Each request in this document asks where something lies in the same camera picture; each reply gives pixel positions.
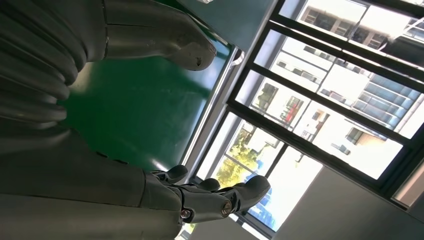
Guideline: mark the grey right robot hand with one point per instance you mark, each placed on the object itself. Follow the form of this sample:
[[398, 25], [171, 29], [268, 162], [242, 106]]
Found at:
[[66, 182]]

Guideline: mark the green conveyor belt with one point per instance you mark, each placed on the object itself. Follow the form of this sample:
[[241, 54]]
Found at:
[[132, 112]]

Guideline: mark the green tree outside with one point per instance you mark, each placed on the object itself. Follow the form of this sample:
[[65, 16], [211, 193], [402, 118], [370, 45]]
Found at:
[[235, 159]]

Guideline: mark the black framed window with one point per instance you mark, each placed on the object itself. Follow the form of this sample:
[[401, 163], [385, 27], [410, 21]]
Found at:
[[331, 145]]

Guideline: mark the aluminium conveyor frame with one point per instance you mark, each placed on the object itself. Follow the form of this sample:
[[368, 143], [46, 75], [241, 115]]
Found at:
[[212, 99]]

